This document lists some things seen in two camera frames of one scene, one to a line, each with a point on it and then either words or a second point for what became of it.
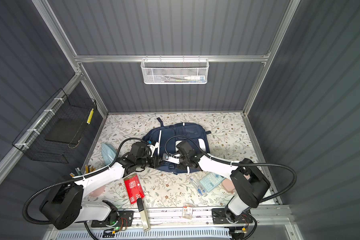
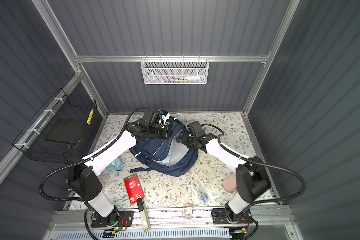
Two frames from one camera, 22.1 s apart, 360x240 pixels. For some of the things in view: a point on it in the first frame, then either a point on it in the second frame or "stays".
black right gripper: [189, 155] → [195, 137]
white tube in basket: [194, 78] stays
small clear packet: [187, 211] stays
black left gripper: [155, 162] → [165, 133]
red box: [134, 188] stays
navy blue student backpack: [179, 146] stays
